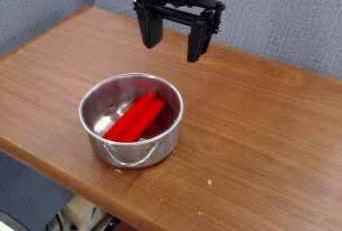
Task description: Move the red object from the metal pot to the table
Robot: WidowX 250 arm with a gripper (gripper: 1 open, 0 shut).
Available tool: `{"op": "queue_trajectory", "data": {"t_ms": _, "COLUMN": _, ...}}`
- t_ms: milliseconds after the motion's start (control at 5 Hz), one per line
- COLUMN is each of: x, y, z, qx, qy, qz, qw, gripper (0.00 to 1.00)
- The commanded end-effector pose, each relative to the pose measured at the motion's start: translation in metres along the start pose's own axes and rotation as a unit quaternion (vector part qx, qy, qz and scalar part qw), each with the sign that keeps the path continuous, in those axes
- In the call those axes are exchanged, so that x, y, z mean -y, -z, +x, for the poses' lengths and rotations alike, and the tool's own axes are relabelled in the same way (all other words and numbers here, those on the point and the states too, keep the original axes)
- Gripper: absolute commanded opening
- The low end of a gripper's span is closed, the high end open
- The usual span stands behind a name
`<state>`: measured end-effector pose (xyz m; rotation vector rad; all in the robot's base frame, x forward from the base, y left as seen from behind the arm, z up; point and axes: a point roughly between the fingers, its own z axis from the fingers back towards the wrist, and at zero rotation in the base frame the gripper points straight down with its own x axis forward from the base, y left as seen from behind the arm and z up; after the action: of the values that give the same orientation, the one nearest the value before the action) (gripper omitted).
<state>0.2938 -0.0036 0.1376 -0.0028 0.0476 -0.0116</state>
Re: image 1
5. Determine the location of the metal pot with handle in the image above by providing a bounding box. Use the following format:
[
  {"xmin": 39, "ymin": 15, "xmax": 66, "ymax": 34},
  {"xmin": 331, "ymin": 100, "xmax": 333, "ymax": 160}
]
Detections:
[{"xmin": 78, "ymin": 73, "xmax": 184, "ymax": 168}]

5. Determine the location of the beige box under table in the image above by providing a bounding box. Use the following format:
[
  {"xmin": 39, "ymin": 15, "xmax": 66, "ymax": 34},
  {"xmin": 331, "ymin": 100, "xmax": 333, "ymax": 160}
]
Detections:
[{"xmin": 61, "ymin": 195, "xmax": 106, "ymax": 231}]

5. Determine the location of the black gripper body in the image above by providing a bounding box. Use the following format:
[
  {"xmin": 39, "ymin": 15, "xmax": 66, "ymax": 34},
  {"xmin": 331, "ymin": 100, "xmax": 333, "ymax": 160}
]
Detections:
[{"xmin": 133, "ymin": 0, "xmax": 225, "ymax": 34}]

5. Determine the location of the red block object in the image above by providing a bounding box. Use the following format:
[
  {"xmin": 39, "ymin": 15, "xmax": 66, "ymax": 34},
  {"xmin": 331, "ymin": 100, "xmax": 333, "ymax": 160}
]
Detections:
[{"xmin": 102, "ymin": 92, "xmax": 165, "ymax": 143}]

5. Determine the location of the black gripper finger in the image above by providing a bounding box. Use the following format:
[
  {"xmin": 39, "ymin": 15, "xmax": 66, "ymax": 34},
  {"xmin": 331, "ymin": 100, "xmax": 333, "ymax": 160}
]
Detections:
[
  {"xmin": 134, "ymin": 3, "xmax": 162, "ymax": 49},
  {"xmin": 186, "ymin": 21, "xmax": 212, "ymax": 63}
]

